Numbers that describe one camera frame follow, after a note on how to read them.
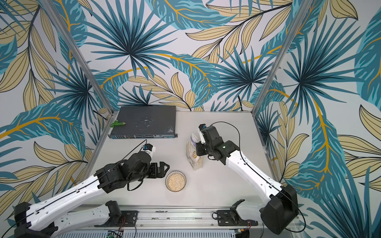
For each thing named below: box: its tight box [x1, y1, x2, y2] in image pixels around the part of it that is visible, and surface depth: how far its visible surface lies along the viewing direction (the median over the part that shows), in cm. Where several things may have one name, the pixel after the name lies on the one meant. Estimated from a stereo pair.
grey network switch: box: [108, 105, 178, 140], surface depth 109 cm
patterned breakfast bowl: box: [164, 170, 187, 193], surface depth 83 cm
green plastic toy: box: [110, 120, 126, 128], surface depth 106 cm
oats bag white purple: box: [186, 132, 203, 171], surface depth 84 cm
